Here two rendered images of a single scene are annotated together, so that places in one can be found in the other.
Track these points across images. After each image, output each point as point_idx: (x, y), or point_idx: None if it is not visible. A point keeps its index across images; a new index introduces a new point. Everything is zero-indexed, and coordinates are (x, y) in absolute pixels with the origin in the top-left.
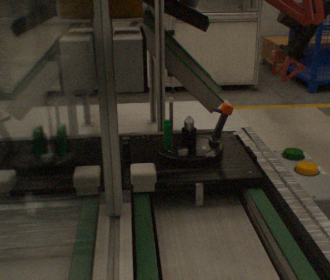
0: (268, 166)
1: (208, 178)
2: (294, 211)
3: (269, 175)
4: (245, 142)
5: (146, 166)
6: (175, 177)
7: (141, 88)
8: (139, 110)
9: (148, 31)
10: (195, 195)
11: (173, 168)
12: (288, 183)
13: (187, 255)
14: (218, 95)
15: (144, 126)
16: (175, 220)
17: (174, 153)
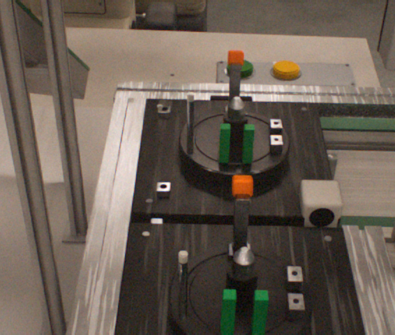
0: (269, 95)
1: (321, 144)
2: (387, 103)
3: (298, 100)
4: (181, 97)
5: (318, 187)
6: (317, 173)
7: None
8: None
9: (19, 11)
10: (333, 172)
11: (285, 172)
12: (319, 92)
13: None
14: (85, 63)
15: None
16: (359, 210)
17: (264, 156)
